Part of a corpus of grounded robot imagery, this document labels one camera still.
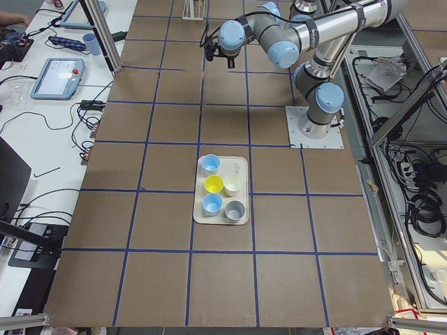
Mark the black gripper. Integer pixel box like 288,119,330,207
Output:
218,47,241,68

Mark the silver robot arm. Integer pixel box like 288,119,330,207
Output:
204,1,407,140

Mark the front light blue cup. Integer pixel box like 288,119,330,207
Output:
201,154,221,176

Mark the light blue cup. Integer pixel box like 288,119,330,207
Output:
202,193,223,217
201,154,221,176

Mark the cream plastic cup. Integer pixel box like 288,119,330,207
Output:
223,174,243,197

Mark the yellow plastic cup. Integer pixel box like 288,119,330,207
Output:
204,175,224,194

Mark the rear light blue cup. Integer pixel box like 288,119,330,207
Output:
202,193,223,217

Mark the blue cup on desk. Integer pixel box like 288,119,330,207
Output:
82,33,101,56

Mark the grey plastic cup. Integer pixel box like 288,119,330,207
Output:
224,200,246,223

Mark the cream rabbit tray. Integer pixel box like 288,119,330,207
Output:
193,156,249,225

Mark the blue plaid pouch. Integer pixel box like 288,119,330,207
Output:
48,36,87,52

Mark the far teach pendant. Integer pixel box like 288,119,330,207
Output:
60,1,91,29

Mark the teach pendant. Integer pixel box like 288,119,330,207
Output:
60,1,91,29
30,58,85,101

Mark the near teach pendant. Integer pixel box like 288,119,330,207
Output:
30,58,85,101

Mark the white wire cup rack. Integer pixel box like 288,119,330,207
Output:
182,0,207,21

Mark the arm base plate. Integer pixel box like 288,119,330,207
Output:
286,106,344,149

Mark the aluminium frame post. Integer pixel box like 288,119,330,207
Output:
80,0,122,73

